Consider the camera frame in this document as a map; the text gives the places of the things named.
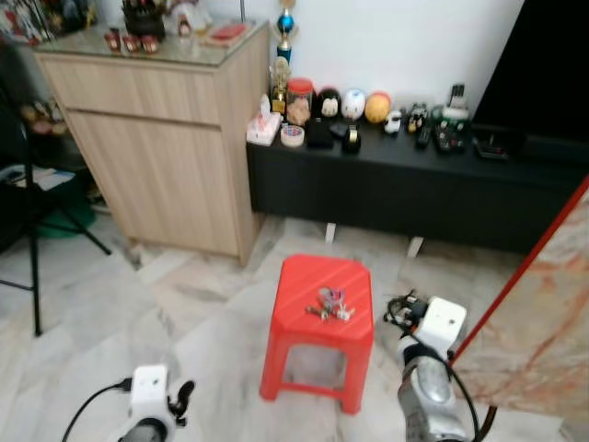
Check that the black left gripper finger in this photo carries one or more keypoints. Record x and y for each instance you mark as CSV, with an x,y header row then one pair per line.
x,y
187,388

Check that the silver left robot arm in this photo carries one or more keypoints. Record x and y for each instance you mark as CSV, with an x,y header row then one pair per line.
x,y
143,433

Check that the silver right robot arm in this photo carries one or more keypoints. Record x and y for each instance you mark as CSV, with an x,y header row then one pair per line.
x,y
428,396

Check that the bunch of keys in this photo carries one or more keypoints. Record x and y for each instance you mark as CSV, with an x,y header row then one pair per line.
x,y
329,305

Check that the red plastic stool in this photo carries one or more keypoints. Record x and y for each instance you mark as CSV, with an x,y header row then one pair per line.
x,y
299,276

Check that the black low tv console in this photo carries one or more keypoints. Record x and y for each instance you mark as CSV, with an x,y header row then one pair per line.
x,y
396,189

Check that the marble table with red edge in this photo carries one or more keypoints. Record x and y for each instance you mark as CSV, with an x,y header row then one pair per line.
x,y
538,322

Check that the slim black remote control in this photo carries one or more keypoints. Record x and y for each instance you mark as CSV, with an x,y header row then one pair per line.
x,y
423,138

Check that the wide black remote control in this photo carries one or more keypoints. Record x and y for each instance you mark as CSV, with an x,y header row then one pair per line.
x,y
450,138

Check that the black tray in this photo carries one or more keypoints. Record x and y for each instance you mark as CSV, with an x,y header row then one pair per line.
x,y
497,144

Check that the white toy car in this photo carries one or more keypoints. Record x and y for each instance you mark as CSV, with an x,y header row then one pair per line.
x,y
394,122

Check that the small black box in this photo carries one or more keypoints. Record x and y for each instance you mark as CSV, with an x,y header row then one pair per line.
x,y
319,134

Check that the green round mat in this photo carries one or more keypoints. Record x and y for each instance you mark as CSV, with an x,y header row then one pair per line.
x,y
66,221

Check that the orange round figurine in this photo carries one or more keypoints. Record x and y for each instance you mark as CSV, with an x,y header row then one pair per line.
x,y
377,108

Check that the tape roll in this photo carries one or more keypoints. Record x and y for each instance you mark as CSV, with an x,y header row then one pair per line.
x,y
293,136

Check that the white round figurine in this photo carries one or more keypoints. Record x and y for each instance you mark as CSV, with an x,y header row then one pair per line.
x,y
353,104

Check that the black tripod stand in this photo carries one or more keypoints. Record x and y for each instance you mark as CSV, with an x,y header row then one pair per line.
x,y
34,230

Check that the black round figurine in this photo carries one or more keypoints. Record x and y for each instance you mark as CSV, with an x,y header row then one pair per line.
x,y
329,103

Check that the pink white tissue box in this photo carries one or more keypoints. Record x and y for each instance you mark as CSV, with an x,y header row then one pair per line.
x,y
264,129

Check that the jar with red lid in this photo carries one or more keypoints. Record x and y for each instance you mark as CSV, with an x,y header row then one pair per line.
x,y
299,101

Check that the light wood cabinet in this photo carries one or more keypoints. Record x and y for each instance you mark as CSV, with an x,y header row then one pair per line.
x,y
161,147

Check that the small gold trophy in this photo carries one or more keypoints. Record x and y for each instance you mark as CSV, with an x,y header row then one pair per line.
x,y
279,88

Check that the black television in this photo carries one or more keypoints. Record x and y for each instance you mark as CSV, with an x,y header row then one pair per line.
x,y
543,64

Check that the blue gold trophy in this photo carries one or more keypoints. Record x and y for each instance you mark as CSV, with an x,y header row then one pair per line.
x,y
286,23

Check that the red tray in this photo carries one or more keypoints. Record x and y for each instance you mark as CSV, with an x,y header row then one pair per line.
x,y
226,32

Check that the small red cup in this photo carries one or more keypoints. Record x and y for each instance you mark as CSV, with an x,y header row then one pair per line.
x,y
149,43
132,43

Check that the black basket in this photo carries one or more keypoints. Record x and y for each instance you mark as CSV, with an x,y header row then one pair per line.
x,y
144,18

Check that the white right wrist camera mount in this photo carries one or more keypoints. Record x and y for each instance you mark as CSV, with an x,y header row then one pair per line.
x,y
442,322

